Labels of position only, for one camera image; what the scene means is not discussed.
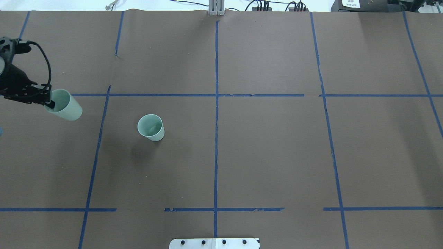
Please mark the aluminium frame post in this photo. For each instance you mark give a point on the aluminium frame post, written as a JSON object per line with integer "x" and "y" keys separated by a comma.
{"x": 216, "y": 7}

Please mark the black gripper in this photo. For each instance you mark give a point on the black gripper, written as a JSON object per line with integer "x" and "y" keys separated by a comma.
{"x": 14, "y": 77}

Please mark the black small computer box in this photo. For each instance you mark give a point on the black small computer box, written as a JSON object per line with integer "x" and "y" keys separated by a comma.
{"x": 365, "y": 6}

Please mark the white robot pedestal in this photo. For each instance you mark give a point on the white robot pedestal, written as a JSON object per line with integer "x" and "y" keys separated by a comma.
{"x": 215, "y": 243}

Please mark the green cup near pedestal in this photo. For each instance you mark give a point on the green cup near pedestal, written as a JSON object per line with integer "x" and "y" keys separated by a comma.
{"x": 151, "y": 127}

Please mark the green cup from pedestal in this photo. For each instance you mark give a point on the green cup from pedestal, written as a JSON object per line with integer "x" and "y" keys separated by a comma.
{"x": 65, "y": 106}

